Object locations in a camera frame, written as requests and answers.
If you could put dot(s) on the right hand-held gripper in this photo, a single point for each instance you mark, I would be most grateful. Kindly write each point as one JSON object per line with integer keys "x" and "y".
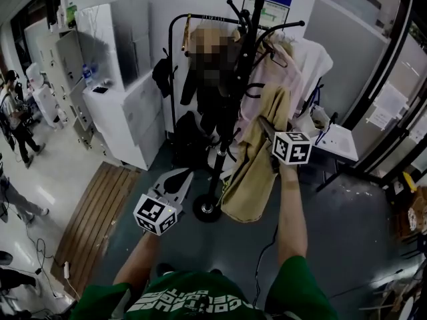
{"x": 292, "y": 147}

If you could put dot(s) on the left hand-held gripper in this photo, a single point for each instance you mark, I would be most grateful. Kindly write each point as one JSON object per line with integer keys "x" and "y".
{"x": 156, "y": 213}

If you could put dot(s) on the tan clothing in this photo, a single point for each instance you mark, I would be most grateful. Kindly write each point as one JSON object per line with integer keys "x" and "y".
{"x": 257, "y": 165}

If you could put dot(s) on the black coat rack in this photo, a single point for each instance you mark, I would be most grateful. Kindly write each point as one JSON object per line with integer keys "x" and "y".
{"x": 247, "y": 62}

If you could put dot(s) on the person's right forearm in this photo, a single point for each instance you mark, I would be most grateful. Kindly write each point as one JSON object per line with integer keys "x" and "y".
{"x": 293, "y": 212}

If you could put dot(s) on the person's left forearm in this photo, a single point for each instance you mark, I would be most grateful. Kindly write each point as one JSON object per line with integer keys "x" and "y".
{"x": 140, "y": 258}

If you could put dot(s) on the large black bag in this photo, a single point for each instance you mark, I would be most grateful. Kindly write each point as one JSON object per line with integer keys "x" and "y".
{"x": 190, "y": 138}

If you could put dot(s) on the pink hanging garment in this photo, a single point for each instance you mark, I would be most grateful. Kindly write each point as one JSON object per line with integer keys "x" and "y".
{"x": 287, "y": 78}

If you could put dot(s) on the clear plastic bag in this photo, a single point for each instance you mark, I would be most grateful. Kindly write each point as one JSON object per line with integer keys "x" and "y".
{"x": 318, "y": 117}

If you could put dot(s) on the black hanging jacket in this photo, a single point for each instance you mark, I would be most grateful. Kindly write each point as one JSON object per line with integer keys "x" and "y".
{"x": 207, "y": 102}

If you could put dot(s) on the black clothes hanger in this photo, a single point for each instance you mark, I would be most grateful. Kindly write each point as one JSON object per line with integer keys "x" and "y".
{"x": 277, "y": 57}

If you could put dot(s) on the low white cabinet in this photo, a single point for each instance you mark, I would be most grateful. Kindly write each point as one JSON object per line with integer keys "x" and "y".
{"x": 126, "y": 125}

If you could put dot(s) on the white hanging garment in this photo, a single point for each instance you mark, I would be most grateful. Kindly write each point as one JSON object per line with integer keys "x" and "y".
{"x": 317, "y": 65}

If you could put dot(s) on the small white table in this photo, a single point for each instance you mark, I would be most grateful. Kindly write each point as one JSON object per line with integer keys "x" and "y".
{"x": 340, "y": 145}

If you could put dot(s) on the person's dark shoe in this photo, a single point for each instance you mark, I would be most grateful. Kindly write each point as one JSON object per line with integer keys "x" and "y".
{"x": 216, "y": 271}
{"x": 164, "y": 268}

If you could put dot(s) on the wooden slat platform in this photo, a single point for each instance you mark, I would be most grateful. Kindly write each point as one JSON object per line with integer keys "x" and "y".
{"x": 93, "y": 222}

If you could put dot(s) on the beige hanging garment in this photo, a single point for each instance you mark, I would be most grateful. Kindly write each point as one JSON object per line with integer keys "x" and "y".
{"x": 208, "y": 42}

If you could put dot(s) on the small black hanging bag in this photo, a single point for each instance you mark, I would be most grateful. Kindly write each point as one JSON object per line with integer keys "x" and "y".
{"x": 161, "y": 77}

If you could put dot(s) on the person's green printed shirt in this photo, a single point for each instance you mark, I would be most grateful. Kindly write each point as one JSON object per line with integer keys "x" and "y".
{"x": 200, "y": 298}

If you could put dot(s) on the black flat device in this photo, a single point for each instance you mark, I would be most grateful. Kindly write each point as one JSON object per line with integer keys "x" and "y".
{"x": 100, "y": 89}

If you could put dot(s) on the white paper notice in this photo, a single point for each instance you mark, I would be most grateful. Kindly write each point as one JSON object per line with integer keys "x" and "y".
{"x": 387, "y": 105}

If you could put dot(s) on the white power strip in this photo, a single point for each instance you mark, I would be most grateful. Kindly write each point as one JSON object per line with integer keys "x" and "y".
{"x": 66, "y": 269}

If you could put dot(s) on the clear water bottle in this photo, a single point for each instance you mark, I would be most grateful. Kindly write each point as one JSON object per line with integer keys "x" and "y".
{"x": 87, "y": 76}

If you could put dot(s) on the grey locker unit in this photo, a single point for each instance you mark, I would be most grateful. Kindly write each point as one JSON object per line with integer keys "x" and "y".
{"x": 66, "y": 78}

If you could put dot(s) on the tall white cabinet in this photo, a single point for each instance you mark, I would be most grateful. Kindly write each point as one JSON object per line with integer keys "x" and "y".
{"x": 113, "y": 38}

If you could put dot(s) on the white water dispenser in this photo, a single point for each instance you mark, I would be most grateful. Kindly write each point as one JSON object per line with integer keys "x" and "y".
{"x": 43, "y": 95}

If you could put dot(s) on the yellow object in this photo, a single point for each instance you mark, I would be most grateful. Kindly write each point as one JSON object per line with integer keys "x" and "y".
{"x": 409, "y": 181}

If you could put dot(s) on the cardboard box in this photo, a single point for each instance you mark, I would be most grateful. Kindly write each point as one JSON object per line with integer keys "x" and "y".
{"x": 412, "y": 212}

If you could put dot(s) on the green bottle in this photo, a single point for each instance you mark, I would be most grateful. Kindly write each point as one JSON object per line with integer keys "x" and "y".
{"x": 70, "y": 14}

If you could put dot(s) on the white bottle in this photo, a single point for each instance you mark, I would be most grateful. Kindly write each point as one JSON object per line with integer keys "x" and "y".
{"x": 60, "y": 18}

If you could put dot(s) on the black garment rail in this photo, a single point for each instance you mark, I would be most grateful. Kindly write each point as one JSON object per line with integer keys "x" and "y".
{"x": 171, "y": 78}

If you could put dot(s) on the green and white wall chart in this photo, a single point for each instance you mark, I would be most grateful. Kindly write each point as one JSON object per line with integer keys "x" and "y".
{"x": 275, "y": 13}

